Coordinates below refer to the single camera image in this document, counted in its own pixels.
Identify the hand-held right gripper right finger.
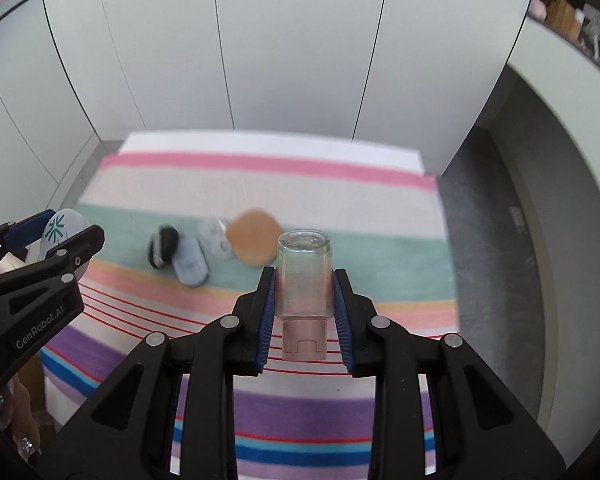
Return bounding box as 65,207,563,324
332,268,566,480

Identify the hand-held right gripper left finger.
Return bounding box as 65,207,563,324
47,266,277,480

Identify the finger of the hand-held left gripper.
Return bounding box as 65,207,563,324
0,224,106,303
0,212,56,261

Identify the white round compact green logo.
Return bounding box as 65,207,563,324
34,208,92,281

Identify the black round compact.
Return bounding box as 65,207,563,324
147,224,181,270

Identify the pale blue oval case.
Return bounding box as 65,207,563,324
171,237,211,288

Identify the small clear container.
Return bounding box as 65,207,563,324
197,217,236,261

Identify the person's left hand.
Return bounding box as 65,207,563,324
0,377,56,461

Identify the striped cloth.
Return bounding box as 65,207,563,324
40,152,461,480

